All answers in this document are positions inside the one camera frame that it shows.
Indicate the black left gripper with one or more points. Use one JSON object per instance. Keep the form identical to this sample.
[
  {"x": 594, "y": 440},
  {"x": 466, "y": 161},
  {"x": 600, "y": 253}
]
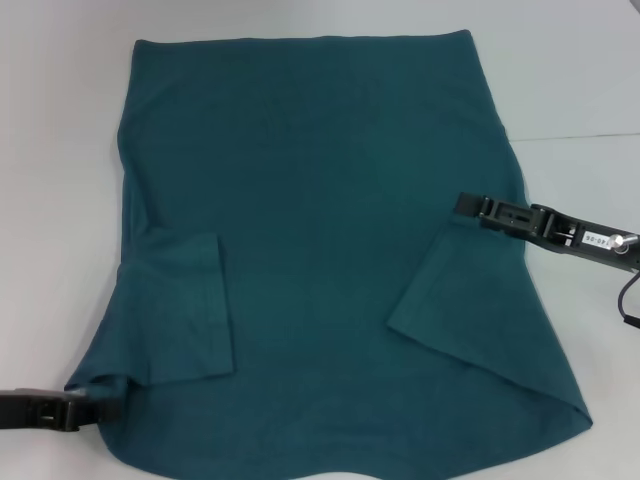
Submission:
[{"x": 15, "y": 410}]

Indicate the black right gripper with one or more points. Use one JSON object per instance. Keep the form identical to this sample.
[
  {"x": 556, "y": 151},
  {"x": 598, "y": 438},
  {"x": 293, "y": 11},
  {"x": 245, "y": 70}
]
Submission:
[{"x": 590, "y": 242}]

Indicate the blue shirt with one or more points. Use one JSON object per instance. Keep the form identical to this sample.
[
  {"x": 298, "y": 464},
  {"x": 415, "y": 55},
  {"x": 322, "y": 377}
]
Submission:
[{"x": 325, "y": 150}]

